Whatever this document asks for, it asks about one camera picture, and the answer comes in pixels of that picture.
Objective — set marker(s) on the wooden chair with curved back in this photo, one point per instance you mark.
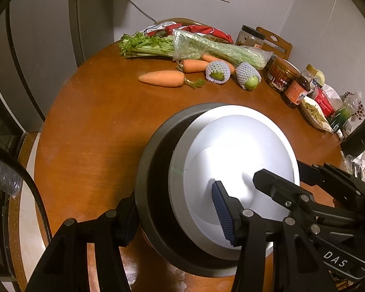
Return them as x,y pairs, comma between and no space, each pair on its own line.
176,21

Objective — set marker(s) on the dark item in plastic bag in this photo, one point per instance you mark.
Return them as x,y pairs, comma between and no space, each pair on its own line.
3,173

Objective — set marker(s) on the white oval dish with food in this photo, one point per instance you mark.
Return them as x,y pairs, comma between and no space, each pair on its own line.
314,112

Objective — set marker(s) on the black thermos flask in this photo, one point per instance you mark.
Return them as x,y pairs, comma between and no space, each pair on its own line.
359,140

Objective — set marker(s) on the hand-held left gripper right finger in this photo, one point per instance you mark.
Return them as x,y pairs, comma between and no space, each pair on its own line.
223,213

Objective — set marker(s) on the plastic bottle with green liquid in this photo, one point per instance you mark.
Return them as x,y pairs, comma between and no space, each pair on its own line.
343,112

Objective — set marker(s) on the celery bunch in plastic bag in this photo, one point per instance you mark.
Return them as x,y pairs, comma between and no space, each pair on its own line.
231,51

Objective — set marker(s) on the clear plastic bag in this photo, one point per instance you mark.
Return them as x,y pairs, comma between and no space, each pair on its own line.
354,162

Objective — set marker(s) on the chili sauce jar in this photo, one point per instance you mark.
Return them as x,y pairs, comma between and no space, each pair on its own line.
279,74

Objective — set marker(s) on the grey refrigerator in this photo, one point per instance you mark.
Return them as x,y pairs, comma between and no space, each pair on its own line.
42,51

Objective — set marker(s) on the small printed packets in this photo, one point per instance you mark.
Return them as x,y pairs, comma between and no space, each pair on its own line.
358,108

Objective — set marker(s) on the glass jar with black lid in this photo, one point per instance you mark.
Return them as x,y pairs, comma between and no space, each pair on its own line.
249,38

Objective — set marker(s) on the green fruit in foam net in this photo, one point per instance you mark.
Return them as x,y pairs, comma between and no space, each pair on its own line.
248,76
218,72

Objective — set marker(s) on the red tissue pack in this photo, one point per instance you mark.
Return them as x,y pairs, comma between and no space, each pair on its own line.
325,102

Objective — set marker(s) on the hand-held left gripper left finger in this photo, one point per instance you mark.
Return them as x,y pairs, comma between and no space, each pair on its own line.
128,229

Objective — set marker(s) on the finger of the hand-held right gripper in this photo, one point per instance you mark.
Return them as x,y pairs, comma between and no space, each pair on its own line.
337,179
279,190

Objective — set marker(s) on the sauce bottle with red label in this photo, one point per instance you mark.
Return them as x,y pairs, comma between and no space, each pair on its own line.
295,92

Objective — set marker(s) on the large carrot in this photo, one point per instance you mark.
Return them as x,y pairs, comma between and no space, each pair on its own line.
161,77

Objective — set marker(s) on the red snack bag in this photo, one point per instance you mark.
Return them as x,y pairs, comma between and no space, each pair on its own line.
200,30

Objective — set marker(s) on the round metal plate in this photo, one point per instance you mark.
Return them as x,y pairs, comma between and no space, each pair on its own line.
155,173

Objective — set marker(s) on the black curved metal frame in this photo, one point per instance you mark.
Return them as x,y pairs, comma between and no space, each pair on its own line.
33,185

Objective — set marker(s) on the small bottle with amber cap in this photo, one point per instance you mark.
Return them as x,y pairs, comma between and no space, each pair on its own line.
311,70

